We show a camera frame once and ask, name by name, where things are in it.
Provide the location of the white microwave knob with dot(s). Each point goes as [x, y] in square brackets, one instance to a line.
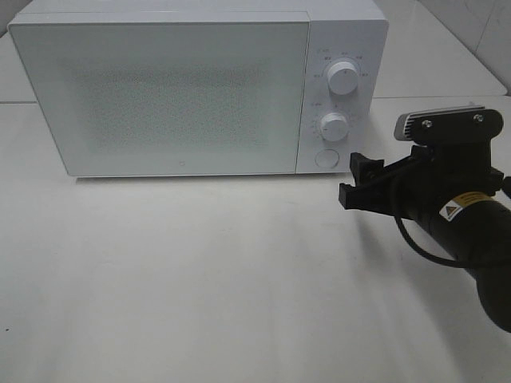
[342, 76]
[333, 127]

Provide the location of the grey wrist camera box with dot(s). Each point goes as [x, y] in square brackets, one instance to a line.
[471, 124]

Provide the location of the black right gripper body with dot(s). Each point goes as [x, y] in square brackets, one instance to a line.
[448, 192]

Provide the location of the white round door release button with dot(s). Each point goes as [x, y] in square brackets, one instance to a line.
[327, 158]

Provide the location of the white microwave oven body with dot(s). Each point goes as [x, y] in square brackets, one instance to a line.
[336, 29]

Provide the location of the white microwave door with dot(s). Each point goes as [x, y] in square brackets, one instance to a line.
[168, 100]

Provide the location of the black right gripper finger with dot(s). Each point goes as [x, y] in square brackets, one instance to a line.
[373, 196]
[364, 169]

